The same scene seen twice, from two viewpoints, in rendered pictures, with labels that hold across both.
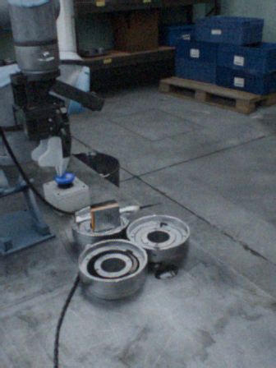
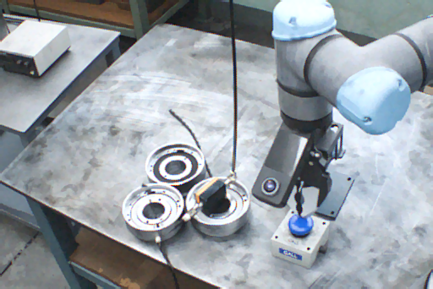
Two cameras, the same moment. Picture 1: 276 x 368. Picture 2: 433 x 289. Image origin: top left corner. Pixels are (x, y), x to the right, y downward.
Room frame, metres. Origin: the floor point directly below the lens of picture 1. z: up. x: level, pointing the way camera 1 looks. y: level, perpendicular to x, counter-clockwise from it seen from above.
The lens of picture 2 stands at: (1.29, -0.17, 1.61)
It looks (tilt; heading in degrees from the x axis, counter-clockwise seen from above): 43 degrees down; 158
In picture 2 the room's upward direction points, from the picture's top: 8 degrees counter-clockwise
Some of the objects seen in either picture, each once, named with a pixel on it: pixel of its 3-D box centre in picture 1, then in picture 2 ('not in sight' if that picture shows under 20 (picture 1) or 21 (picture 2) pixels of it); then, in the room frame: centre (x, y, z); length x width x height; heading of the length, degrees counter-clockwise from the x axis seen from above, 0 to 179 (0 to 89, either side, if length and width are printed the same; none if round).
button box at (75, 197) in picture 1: (66, 193); (303, 239); (0.78, 0.15, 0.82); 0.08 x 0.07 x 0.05; 32
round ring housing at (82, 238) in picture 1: (101, 228); (219, 208); (0.64, 0.07, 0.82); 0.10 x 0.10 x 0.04
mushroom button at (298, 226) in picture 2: (65, 186); (300, 230); (0.77, 0.15, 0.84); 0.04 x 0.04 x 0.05
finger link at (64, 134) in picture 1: (62, 135); not in sight; (0.75, 0.14, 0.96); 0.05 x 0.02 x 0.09; 32
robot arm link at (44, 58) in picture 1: (39, 57); (304, 92); (0.76, 0.16, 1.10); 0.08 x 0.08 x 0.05
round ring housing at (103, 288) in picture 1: (113, 269); (176, 171); (0.52, 0.04, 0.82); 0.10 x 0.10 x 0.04
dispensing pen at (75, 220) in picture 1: (117, 211); (202, 206); (0.65, 0.04, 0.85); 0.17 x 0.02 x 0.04; 110
